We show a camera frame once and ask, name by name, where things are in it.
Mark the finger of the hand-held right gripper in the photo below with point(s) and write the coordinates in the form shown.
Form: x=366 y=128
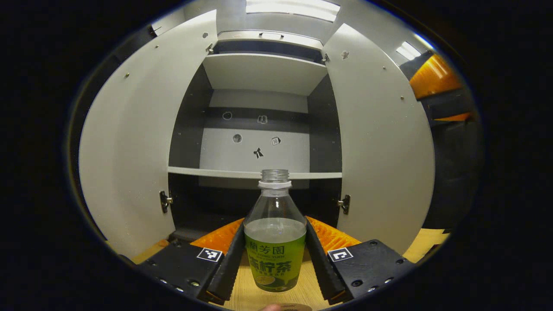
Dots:
x=453 y=117
x=432 y=77

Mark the grey cabinet door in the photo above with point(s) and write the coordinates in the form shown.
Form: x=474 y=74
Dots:
x=384 y=151
x=129 y=142

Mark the black backdrop cloth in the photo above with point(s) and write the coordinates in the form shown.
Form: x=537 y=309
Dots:
x=453 y=172

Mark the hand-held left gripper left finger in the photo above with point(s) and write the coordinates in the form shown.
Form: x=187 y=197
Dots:
x=229 y=268

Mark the small ceiling light panel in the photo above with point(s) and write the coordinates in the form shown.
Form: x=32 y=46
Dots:
x=408 y=50

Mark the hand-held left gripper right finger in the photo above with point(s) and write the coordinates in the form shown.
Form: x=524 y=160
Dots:
x=322 y=272

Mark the round wooden coaster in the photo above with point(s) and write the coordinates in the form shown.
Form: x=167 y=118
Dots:
x=298 y=307

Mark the grey cabinet shelf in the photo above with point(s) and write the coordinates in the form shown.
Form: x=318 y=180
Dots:
x=207 y=172
x=263 y=73

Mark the green label drink bottle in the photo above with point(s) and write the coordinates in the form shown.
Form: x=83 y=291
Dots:
x=275 y=259

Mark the large ceiling light panel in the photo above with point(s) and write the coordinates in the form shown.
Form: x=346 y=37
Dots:
x=293 y=8

